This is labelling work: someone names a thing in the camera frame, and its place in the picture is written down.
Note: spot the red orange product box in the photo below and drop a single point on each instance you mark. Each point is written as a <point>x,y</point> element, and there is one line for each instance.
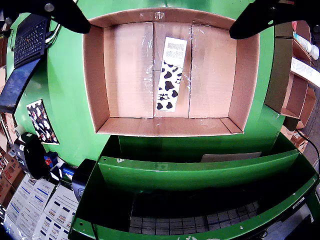
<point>294,25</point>

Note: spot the cardboard box with red print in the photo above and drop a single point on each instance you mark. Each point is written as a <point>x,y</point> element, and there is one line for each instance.
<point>10,175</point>

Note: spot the dark cow print flat carton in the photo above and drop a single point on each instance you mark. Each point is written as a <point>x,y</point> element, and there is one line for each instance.
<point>41,122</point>

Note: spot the open brown cardboard box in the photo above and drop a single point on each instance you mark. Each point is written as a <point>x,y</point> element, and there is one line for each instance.
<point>295,100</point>

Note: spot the black laptop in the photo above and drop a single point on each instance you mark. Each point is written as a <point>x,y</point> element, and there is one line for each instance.
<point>30,42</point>

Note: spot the cow print hand cream box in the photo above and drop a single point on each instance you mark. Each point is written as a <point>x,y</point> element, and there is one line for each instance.
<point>168,85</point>

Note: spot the printed paper sheet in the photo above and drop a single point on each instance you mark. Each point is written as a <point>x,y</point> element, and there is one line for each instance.
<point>25,207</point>
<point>60,212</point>

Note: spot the green metal shelf rack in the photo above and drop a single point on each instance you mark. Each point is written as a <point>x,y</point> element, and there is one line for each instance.
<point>175,172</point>

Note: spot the large shallow cardboard tray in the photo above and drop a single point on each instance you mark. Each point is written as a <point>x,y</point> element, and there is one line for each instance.
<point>125,75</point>

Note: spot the black round device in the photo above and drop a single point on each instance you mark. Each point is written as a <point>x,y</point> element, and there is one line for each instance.
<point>35,157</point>

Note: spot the cardboard box with side flap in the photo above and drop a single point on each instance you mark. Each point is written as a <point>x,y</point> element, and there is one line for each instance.
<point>303,27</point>

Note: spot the black handheld device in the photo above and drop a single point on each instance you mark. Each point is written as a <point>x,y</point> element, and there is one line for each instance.
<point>83,175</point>

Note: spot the blue and red small item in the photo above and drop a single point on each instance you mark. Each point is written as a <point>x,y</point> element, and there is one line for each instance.
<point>51,158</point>

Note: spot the white bottle with teal label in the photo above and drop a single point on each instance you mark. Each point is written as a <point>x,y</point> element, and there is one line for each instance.
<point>313,51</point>

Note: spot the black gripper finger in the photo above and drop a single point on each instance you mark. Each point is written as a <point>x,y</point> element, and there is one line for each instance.
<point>62,15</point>
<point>250,22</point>

